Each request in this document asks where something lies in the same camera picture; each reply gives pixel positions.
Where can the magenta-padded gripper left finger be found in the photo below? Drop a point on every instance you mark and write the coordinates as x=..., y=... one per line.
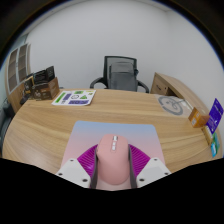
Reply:
x=75, y=171

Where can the yellow flat box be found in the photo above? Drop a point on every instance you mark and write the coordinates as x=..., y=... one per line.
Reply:
x=207, y=135

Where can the wooden side desk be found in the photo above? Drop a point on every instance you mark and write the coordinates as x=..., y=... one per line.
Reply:
x=170, y=85

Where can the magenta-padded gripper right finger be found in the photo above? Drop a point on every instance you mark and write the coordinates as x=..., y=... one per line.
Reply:
x=153, y=170

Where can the pink computer mouse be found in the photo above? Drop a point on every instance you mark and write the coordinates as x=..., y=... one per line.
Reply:
x=113, y=160

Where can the black display box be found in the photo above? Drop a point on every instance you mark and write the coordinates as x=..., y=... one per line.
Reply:
x=44, y=75

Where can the blue flat box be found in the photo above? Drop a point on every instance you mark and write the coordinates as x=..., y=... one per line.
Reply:
x=213, y=150

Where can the black mesh office chair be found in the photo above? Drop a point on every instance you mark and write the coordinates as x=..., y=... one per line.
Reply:
x=106, y=71

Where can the purple upright card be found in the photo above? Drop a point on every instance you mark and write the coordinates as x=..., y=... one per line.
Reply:
x=215, y=116

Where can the white printed sticker sheet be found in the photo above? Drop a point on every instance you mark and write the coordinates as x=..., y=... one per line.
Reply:
x=74, y=97

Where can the dark brown cardboard box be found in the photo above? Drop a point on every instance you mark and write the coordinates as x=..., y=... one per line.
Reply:
x=47, y=90

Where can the orange cardboard box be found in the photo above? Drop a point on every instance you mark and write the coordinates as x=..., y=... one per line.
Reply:
x=197, y=117

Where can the pink and blue mouse pad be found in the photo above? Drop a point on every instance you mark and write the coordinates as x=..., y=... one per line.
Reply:
x=86, y=136

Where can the wooden shelf unit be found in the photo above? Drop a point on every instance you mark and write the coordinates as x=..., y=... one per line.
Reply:
x=15, y=71

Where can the grey backpack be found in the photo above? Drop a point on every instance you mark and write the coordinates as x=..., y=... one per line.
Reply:
x=123, y=76

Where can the small brown printed box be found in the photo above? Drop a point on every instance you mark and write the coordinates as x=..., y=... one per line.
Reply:
x=28, y=87

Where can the black leather armchair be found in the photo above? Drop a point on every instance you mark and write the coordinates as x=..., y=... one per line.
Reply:
x=6, y=130

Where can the round white and grey mat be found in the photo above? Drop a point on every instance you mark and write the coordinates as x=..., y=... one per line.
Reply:
x=171, y=105

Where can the green flat box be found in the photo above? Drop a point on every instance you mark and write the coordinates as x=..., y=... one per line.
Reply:
x=216, y=143

